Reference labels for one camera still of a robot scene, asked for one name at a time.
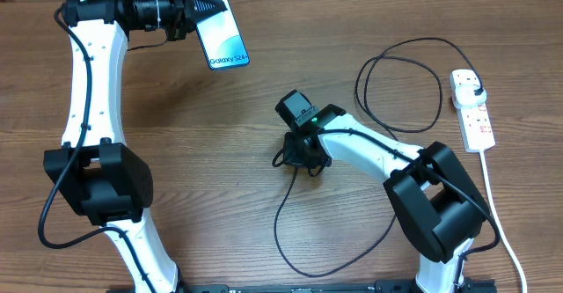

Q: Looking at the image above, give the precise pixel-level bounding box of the blue Galaxy smartphone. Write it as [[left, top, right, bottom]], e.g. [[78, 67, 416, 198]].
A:
[[197, 0, 250, 70]]

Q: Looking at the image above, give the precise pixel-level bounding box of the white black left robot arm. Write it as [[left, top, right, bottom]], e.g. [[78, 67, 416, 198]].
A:
[[43, 0, 227, 292]]

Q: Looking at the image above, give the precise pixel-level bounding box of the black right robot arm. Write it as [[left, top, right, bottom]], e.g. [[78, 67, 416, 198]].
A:
[[273, 90, 496, 292]]

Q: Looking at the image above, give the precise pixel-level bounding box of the white charger adapter plug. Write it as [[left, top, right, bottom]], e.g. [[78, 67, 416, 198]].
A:
[[452, 84, 487, 109]]

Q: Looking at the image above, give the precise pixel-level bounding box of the white power strip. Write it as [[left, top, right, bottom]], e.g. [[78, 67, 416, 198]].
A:
[[449, 69, 495, 153]]

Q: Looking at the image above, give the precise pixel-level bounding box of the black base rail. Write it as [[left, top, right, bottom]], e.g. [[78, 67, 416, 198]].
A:
[[106, 279, 498, 293]]

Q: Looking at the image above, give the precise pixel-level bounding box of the white power strip cord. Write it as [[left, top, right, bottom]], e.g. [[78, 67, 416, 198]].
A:
[[478, 150, 529, 293]]

